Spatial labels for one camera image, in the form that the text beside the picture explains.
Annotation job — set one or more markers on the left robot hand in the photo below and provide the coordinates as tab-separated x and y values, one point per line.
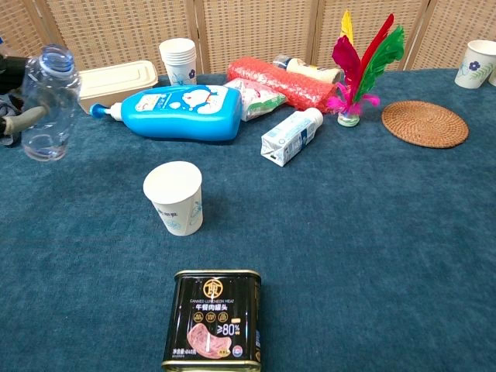
13	73

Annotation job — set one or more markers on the clear plastic water bottle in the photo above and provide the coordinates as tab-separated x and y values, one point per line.
50	97

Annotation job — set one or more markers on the blue detergent pump bottle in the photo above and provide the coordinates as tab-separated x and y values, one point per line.
186	112

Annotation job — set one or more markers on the small white lotion bottle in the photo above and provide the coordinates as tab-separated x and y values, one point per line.
288	137

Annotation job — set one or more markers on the cream mayonnaise bottle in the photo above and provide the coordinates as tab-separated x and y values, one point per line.
314	71

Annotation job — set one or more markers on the paper cup blue flower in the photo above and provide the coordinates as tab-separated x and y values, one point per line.
474	64

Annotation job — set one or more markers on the beige lunch box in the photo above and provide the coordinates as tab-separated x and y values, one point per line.
116	83

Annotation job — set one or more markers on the wicker folding screen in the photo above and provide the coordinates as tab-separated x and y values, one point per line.
116	31

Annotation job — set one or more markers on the pink white snack bag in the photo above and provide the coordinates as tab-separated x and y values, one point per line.
259	100

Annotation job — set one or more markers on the red bubble wrap roll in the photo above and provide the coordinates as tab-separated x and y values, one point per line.
286	83

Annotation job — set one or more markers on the black luncheon meat can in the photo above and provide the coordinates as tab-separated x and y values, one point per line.
213	321

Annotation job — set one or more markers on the colourful feather shuttlecock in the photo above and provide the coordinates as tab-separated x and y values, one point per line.
348	62

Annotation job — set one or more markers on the blue tablecloth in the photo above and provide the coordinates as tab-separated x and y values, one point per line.
348	232

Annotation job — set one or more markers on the round woven rattan coaster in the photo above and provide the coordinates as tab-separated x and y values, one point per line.
425	124

